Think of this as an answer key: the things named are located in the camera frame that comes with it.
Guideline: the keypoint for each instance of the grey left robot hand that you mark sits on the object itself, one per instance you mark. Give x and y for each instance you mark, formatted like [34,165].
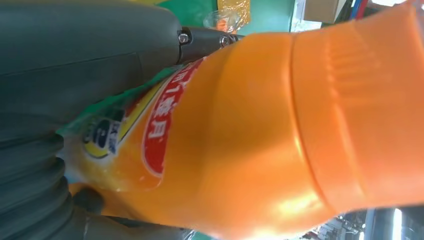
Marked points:
[82,43]

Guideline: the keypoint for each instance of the white table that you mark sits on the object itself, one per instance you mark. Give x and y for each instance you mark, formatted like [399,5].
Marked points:
[298,13]

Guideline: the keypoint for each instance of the brown cardboard box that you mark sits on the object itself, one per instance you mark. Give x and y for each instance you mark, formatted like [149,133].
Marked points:
[324,10]

